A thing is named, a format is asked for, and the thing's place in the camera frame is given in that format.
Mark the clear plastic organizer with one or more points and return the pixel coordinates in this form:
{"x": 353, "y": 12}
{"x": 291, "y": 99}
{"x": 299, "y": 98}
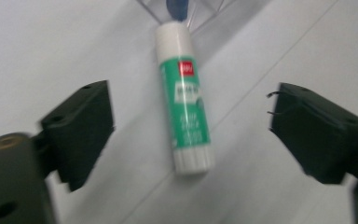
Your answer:
{"x": 205, "y": 12}

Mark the blue pen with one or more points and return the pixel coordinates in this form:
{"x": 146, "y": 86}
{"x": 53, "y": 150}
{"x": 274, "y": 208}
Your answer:
{"x": 177, "y": 9}

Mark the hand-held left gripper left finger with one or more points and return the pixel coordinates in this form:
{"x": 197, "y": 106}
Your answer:
{"x": 80, "y": 133}

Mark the green and white glue stick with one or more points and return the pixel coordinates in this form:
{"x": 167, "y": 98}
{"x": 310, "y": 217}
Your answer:
{"x": 185, "y": 109}

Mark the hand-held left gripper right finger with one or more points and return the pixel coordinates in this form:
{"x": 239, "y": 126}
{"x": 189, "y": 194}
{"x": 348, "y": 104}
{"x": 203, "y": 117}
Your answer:
{"x": 320, "y": 140}

